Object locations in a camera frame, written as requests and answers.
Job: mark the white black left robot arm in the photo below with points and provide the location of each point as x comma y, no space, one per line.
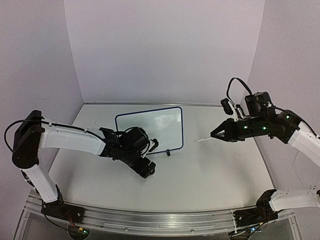
25,138

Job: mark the right black whiteboard foot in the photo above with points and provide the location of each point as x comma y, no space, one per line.
168,152

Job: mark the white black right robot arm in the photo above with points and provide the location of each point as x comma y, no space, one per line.
288,146

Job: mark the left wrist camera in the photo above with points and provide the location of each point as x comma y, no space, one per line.
151,146

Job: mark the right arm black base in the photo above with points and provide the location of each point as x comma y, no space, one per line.
261,213

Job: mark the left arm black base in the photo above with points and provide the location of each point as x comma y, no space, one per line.
60,210

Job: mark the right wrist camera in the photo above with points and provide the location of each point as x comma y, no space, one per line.
229,108

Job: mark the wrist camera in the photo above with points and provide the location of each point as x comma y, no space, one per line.
229,108
151,146

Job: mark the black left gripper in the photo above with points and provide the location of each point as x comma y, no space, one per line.
145,173

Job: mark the white marker pen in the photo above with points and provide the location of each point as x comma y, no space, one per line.
203,139

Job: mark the aluminium front rail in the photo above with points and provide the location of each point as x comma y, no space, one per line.
156,224

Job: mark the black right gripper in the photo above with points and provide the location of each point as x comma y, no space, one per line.
228,129

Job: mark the blue-framed whiteboard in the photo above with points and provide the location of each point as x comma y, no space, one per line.
163,124

